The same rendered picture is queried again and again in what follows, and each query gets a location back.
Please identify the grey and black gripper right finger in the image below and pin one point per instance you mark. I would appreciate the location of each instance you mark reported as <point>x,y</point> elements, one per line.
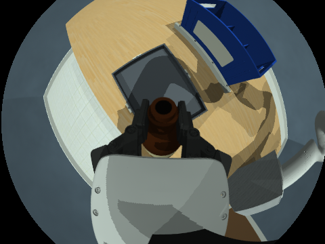
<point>193,145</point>

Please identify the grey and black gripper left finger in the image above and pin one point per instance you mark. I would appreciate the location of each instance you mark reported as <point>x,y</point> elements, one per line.
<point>130,142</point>

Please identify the brown glass bottle with beige label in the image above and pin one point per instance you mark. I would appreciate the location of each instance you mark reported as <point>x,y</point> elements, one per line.
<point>162,137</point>

